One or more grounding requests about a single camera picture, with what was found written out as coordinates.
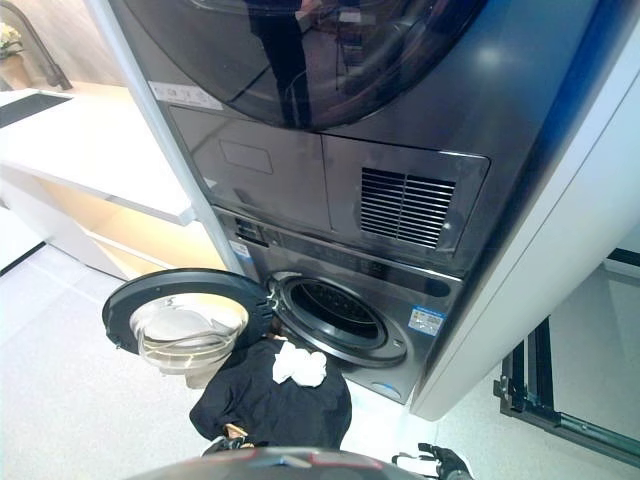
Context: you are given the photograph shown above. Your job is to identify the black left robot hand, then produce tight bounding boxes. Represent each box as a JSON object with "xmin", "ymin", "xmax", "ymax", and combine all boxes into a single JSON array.
[{"xmin": 202, "ymin": 435, "xmax": 259, "ymax": 457}]

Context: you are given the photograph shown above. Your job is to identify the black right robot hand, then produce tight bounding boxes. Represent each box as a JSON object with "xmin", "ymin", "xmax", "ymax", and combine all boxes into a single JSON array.
[{"xmin": 391, "ymin": 442, "xmax": 472, "ymax": 480}]

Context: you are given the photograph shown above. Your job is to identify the white cloth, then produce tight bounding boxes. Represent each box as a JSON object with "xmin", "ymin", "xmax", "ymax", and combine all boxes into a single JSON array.
[{"xmin": 271, "ymin": 341, "xmax": 329, "ymax": 389}]

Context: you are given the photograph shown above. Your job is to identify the dark grey washing machine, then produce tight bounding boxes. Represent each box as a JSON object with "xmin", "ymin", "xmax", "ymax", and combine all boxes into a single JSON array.
[{"xmin": 212, "ymin": 202, "xmax": 466, "ymax": 407}]

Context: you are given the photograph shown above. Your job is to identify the grey robot torso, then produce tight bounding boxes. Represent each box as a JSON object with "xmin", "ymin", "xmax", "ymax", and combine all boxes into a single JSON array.
[{"xmin": 106, "ymin": 447, "xmax": 402, "ymax": 480}]

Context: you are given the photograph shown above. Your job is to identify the black garment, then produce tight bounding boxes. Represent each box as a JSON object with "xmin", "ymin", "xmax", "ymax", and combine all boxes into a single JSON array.
[{"xmin": 188, "ymin": 335, "xmax": 353, "ymax": 450}]

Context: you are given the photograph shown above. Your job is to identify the blue energy label sticker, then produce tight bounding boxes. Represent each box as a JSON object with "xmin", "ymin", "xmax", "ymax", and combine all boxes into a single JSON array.
[{"xmin": 407, "ymin": 305, "xmax": 447, "ymax": 334}]

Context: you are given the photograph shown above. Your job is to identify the round glass washer door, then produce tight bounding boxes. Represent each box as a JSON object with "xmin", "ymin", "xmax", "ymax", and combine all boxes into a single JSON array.
[{"xmin": 102, "ymin": 268, "xmax": 282, "ymax": 391}]

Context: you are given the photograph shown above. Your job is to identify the dryer vent grille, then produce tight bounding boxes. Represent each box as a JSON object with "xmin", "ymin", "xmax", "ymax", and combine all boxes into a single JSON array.
[{"xmin": 359, "ymin": 166, "xmax": 458, "ymax": 250}]

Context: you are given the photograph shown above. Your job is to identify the dark grey tumble dryer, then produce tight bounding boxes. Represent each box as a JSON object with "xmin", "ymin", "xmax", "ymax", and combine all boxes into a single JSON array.
[{"xmin": 107, "ymin": 0, "xmax": 615, "ymax": 282}]

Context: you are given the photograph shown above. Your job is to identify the white counter with wooden shelves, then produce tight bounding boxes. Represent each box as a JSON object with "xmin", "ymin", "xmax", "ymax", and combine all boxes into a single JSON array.
[{"xmin": 0, "ymin": 83, "xmax": 227, "ymax": 282}]

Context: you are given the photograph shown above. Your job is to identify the white dryer info sticker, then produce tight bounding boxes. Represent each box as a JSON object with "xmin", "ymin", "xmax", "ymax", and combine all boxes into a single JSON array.
[{"xmin": 153, "ymin": 81, "xmax": 225, "ymax": 112}]

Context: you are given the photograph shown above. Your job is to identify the black sink basin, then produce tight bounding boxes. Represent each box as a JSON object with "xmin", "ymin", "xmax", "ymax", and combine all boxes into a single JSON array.
[{"xmin": 0, "ymin": 92, "xmax": 76, "ymax": 129}]

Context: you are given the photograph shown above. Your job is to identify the dark curved faucet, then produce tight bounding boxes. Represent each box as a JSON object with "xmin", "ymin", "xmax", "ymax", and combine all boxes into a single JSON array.
[{"xmin": 12, "ymin": 0, "xmax": 75, "ymax": 92}]

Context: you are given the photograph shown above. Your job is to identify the potted white flowers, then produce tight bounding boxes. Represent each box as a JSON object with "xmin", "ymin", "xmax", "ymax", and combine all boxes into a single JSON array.
[{"xmin": 0, "ymin": 22, "xmax": 27, "ymax": 91}]

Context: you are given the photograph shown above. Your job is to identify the black metal glass frame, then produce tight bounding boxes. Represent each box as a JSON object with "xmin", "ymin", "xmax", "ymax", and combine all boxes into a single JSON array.
[{"xmin": 492, "ymin": 247, "xmax": 640, "ymax": 457}]

